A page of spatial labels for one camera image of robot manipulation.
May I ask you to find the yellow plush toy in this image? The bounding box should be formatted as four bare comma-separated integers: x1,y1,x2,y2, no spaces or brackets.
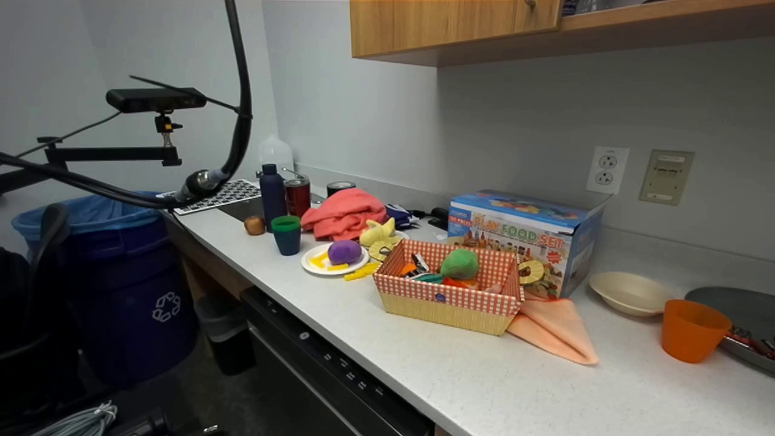
347,218,403,281

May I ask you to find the purple plush toy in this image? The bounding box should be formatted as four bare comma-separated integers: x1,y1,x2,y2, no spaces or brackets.
326,241,362,265

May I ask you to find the green plush toy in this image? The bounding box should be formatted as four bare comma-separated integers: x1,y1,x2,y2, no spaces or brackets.
442,250,480,281

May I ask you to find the red checkered basket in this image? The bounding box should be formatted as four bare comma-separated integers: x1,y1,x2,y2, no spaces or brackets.
372,241,525,335

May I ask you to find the brown round toy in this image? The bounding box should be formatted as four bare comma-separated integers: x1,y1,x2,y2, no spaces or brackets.
244,216,267,236

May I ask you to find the pineapple slice toy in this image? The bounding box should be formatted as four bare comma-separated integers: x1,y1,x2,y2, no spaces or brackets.
518,260,546,286

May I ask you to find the blue play food box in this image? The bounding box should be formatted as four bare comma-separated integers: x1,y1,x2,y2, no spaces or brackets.
449,192,603,298

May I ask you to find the wooden upper cabinet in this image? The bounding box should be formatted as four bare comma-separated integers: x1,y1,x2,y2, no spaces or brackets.
349,0,775,68

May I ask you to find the pink red cloth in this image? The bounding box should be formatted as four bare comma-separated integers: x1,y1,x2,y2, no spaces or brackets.
301,190,388,241

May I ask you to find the white plate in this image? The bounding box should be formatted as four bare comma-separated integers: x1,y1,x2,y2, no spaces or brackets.
301,246,369,279

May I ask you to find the green blue cup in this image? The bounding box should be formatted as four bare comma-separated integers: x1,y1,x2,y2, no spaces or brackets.
271,216,301,256

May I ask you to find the white dish rack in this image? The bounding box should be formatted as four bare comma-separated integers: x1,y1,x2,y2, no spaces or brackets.
180,179,261,216

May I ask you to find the black dishwasher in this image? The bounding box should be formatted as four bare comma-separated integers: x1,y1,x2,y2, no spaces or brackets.
242,289,433,436

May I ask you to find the orange napkin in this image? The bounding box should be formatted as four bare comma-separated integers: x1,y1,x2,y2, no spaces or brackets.
509,298,599,367

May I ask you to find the cream bowl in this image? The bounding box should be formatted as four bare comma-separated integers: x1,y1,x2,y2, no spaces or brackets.
588,271,674,318

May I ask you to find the blue recycling bin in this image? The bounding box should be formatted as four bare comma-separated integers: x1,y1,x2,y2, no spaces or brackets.
12,196,199,388

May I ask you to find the orange cup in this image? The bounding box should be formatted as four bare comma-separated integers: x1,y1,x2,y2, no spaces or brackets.
661,301,731,364

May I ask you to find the grey plate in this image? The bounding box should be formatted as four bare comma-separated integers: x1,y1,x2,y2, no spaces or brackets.
686,286,775,375

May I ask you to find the black chair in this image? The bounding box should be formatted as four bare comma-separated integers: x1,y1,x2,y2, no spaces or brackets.
0,201,82,436

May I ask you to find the black cable hose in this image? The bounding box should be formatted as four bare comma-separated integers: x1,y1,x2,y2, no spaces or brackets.
0,0,254,214

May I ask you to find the white wall outlet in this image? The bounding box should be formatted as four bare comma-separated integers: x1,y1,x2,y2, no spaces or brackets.
587,146,629,196

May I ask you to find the beige wall plate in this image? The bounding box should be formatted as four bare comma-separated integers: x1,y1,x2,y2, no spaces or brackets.
639,150,695,206

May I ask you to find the black camera on stand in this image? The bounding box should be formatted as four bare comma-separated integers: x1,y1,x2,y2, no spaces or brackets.
106,88,205,114

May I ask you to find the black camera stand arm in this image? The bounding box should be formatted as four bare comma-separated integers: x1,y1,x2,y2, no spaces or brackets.
0,114,180,193

